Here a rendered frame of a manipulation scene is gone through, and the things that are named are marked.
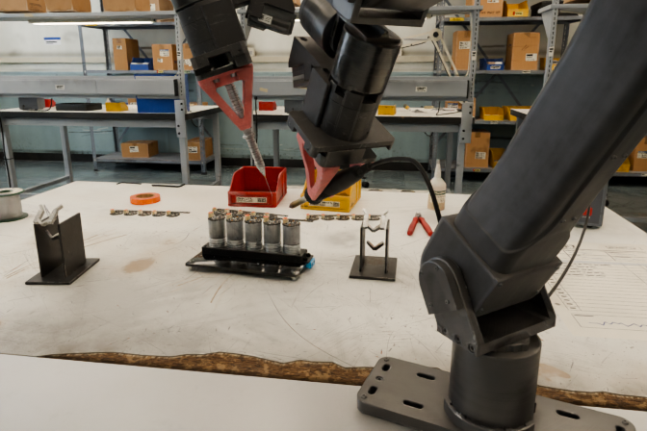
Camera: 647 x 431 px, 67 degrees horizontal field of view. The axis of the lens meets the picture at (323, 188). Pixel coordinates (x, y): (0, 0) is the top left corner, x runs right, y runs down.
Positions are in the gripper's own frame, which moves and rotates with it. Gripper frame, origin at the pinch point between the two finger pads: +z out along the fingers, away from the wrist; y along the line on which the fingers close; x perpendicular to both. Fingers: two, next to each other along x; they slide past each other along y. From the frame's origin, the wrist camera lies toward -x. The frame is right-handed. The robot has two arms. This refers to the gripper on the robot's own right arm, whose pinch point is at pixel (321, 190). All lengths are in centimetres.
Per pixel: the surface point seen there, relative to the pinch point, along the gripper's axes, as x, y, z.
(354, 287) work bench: 7.2, -4.3, 10.8
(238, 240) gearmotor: -7.7, 5.3, 15.2
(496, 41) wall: -266, -362, 102
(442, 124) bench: -134, -181, 95
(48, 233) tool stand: -16.2, 28.1, 16.9
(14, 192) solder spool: -44, 32, 33
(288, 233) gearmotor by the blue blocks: -3.7, 0.2, 10.9
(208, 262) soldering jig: -6.4, 9.8, 17.1
